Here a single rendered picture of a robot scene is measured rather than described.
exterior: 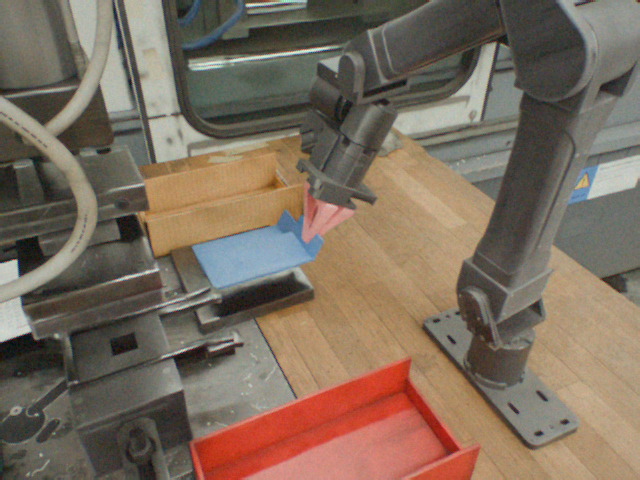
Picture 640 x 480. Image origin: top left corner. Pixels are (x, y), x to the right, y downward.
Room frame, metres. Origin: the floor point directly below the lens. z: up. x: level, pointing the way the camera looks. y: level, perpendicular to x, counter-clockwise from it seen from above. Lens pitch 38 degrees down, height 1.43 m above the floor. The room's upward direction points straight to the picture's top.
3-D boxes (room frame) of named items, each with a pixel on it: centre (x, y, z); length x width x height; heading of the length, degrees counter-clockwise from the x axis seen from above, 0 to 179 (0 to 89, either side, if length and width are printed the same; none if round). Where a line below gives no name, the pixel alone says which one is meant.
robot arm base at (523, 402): (0.45, -0.22, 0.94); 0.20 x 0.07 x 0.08; 25
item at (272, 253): (0.59, 0.07, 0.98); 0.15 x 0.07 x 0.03; 114
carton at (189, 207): (0.77, 0.15, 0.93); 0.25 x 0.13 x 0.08; 115
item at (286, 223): (0.66, 0.09, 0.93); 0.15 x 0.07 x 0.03; 114
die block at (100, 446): (0.42, 0.21, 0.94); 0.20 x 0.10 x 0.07; 25
